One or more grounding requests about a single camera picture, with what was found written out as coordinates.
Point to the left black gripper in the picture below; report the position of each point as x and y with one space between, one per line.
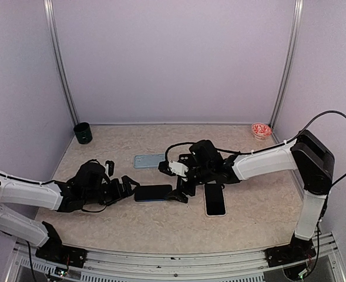
118 193

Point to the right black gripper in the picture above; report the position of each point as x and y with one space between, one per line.
180 196

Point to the blue-edged phone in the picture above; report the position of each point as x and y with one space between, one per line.
152 193

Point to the light blue phone case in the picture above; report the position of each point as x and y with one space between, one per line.
148 161

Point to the pink phone case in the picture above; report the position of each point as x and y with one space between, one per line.
207 202

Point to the purple phone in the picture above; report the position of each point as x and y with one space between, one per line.
215 199

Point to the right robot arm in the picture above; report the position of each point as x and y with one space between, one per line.
303 153

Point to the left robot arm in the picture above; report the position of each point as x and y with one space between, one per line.
92 184

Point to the black phone case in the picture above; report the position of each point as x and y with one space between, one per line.
188 160

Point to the dark green cup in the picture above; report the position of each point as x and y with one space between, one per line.
83 133

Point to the red patterned bowl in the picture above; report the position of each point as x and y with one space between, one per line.
261 131

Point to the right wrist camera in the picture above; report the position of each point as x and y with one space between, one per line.
172 168

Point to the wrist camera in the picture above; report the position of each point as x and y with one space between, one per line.
172 168
109 168

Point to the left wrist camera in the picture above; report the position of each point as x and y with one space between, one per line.
109 168

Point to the aluminium front rail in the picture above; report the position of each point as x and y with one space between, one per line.
245 265

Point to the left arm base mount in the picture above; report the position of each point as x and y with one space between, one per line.
55 251

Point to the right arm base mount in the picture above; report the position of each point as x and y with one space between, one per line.
296 250

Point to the left aluminium post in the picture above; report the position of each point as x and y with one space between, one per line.
50 17

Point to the aluminium post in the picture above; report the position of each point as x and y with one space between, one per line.
50 17
289 59

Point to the right aluminium post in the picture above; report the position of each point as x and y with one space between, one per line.
289 59

